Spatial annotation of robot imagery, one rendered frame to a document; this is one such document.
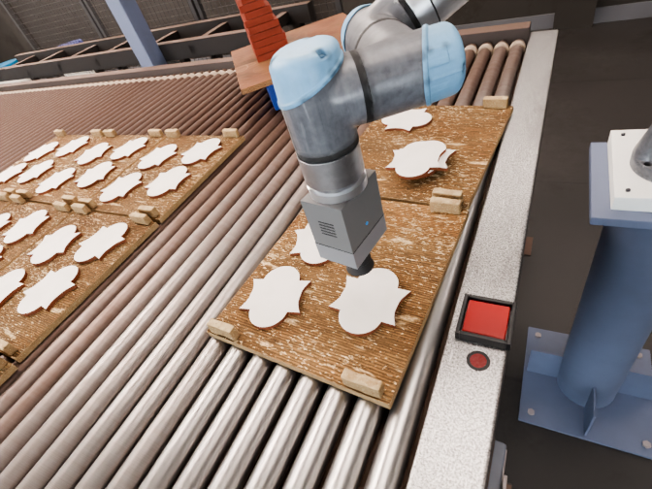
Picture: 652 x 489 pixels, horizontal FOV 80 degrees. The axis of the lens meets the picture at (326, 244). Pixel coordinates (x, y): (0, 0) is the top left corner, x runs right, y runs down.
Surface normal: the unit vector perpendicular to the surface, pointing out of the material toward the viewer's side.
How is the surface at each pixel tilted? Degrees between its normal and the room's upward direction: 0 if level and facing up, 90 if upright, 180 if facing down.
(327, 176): 90
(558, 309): 0
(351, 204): 90
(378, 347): 0
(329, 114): 90
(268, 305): 0
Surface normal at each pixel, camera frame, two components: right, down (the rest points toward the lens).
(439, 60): 0.09, 0.28
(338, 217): -0.55, 0.66
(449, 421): -0.24, -0.71
